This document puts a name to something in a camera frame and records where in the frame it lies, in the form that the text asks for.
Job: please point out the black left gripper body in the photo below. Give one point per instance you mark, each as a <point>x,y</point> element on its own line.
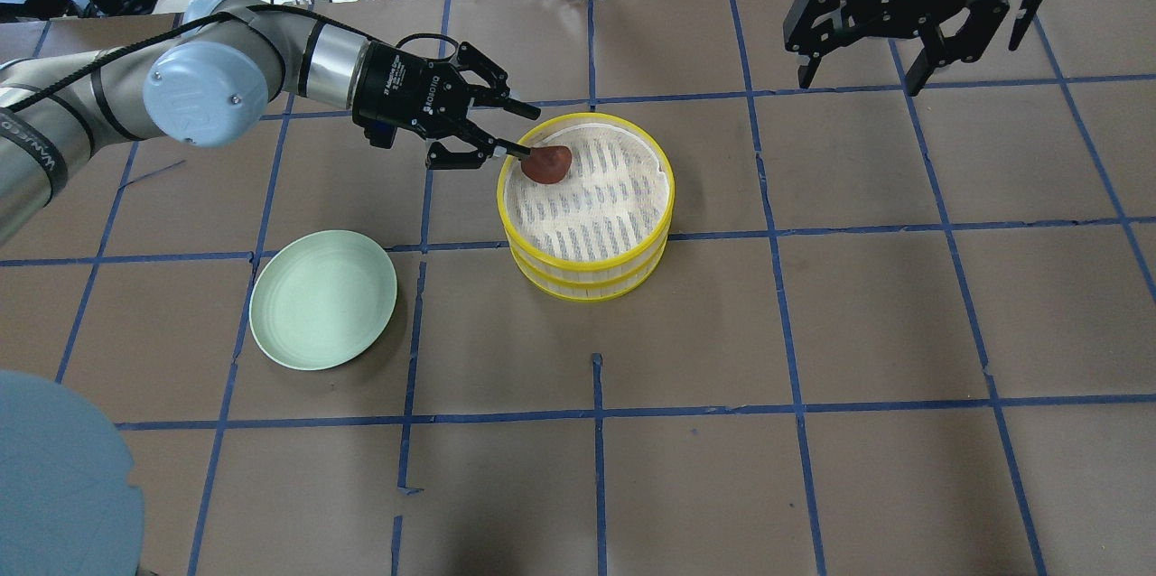
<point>397,89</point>

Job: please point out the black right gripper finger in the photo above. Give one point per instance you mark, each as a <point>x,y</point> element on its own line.
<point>808,69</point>
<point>930,59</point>

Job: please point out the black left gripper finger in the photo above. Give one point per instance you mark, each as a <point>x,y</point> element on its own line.
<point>491,147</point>
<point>506,103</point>

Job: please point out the brown bun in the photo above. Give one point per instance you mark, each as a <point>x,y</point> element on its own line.
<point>547,164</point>

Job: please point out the yellow steamer basket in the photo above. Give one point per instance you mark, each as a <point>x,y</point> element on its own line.
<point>588,282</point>
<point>611,210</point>

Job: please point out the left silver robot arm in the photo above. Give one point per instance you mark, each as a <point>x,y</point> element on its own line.
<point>208,81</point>

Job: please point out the light green plate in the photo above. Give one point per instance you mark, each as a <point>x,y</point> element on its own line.
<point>322,300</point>

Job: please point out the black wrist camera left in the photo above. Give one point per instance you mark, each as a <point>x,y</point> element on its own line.
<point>381,137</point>

